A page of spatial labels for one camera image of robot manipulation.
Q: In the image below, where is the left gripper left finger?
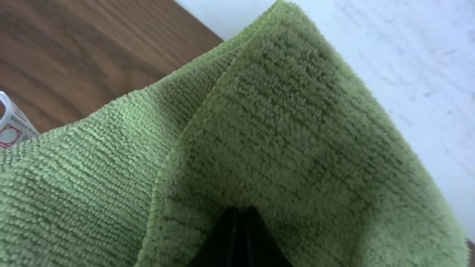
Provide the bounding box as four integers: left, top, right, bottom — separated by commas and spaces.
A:
186, 208, 238, 267

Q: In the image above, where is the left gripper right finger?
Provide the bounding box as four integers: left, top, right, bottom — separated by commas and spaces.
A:
243, 206, 293, 267

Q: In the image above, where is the green microfiber cloth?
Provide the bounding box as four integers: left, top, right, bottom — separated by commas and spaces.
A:
1, 1, 470, 267

